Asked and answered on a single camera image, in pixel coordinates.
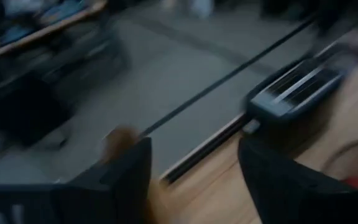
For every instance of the black floor equipment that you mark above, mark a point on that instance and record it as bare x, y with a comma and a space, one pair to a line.
23, 112

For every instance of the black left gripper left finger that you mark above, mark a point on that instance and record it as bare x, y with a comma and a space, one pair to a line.
132, 183

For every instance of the black two-slot toaster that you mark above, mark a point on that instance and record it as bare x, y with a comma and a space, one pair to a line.
291, 102

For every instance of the wooden-edged work table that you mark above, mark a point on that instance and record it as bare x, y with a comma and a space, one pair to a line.
42, 32

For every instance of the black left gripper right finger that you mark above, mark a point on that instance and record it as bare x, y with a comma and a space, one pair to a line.
284, 193

